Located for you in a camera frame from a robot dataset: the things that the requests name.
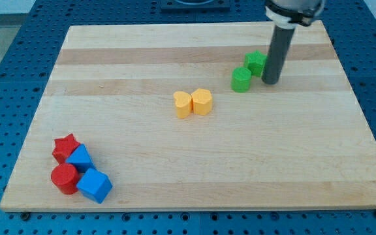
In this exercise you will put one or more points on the blue triangle block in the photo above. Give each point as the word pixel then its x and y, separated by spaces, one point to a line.
pixel 81 159

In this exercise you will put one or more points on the red star block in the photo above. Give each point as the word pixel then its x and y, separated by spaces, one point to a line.
pixel 64 147

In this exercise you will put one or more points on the green star block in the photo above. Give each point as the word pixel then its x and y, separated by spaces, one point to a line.
pixel 255 62

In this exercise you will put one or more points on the blue cube block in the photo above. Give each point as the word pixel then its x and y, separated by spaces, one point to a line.
pixel 94 185

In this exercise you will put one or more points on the green cylinder block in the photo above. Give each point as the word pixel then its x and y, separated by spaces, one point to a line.
pixel 241 79

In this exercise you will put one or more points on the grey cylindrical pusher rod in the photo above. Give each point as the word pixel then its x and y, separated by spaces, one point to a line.
pixel 278 50

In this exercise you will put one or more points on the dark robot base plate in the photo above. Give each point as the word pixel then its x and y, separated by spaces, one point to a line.
pixel 193 5

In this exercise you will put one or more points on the wooden board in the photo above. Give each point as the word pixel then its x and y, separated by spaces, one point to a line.
pixel 301 144

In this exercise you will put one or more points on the red cylinder block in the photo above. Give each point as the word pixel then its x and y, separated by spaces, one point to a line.
pixel 65 177

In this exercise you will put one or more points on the yellow heart block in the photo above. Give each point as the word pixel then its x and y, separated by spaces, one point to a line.
pixel 182 104

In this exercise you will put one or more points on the yellow hexagon block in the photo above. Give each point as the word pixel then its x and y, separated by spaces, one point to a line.
pixel 202 101

